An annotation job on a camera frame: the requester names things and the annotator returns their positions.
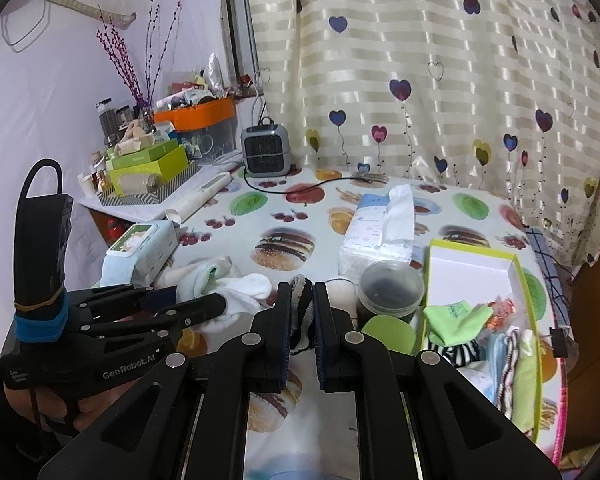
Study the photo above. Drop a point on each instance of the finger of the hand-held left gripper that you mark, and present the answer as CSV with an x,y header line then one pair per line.
x,y
195,312
152,299

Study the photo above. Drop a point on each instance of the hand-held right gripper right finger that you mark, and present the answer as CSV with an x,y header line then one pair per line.
x,y
322,340

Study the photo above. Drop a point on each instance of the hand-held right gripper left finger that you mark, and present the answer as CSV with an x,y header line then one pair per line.
x,y
282,340

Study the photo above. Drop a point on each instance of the black white striped sock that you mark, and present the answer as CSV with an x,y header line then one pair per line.
x,y
302,310
455,355

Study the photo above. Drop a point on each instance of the light green sock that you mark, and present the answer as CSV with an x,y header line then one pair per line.
x,y
455,320
525,385

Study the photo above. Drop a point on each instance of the green rimmed white box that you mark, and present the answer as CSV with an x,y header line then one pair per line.
x,y
470,275

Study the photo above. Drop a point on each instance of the clear candy bag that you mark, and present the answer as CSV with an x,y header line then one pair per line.
x,y
500,312

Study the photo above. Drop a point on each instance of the person's left forearm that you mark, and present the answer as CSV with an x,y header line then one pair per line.
x,y
10,450

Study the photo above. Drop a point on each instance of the person's left hand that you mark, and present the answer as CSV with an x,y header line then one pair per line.
x,y
97,405

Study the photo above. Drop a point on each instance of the white sock green toe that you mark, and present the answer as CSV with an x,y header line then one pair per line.
x,y
205,275

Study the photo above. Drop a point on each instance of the white sock red stitching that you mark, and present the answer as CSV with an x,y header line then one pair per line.
x,y
340,292

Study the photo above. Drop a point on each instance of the wet wipes pack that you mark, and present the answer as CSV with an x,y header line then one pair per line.
x,y
140,245

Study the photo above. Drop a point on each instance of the green round lid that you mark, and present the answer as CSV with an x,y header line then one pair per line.
x,y
387,335

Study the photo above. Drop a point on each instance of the clear plastic container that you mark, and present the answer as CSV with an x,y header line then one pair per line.
x,y
390,290

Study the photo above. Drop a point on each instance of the grey chevron box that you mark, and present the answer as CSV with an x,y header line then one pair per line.
x,y
175,192

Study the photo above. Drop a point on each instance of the white paper roll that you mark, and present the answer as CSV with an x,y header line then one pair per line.
x,y
200,195

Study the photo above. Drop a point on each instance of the beige roll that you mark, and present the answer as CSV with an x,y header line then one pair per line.
x,y
135,183

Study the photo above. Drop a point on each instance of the blue white tissue pack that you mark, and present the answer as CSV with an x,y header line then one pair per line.
x,y
370,230

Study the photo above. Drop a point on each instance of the lime green box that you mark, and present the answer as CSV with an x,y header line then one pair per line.
x,y
167,170

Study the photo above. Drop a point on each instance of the flat olive green box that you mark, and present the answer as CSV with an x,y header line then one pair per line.
x,y
145,155

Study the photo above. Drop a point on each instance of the glass jar dark lid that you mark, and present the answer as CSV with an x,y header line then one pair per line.
x,y
124,116
106,120

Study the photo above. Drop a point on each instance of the beige stuffed toy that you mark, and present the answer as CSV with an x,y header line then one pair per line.
x,y
135,135

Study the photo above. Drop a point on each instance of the clear storage box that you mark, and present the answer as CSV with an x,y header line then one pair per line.
x,y
220,142

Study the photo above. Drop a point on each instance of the grey electric heater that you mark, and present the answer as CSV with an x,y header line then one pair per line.
x,y
265,150

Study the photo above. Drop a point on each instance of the orange plastic tray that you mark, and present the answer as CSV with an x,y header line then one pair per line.
x,y
200,115

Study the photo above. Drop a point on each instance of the pile of small packets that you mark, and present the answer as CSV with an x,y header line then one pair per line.
x,y
195,87

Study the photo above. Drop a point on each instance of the purple twigs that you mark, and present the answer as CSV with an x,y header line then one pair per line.
x,y
145,50

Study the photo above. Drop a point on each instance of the blue plaid cloth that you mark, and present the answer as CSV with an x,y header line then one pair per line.
x,y
545,260

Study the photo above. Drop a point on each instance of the small black device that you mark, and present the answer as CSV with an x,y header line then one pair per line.
x,y
560,342

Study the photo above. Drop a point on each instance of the pink hoop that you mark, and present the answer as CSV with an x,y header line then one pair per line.
x,y
561,410

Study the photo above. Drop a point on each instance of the wooden wardrobe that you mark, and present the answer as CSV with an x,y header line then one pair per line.
x,y
595,335

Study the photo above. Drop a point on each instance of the heart printed striped curtain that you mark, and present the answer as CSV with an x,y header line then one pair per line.
x,y
430,85

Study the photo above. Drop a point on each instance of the beige wall rod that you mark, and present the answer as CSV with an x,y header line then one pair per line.
x,y
75,5

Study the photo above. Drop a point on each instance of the window frame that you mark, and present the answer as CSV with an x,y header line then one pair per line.
x,y
230,35

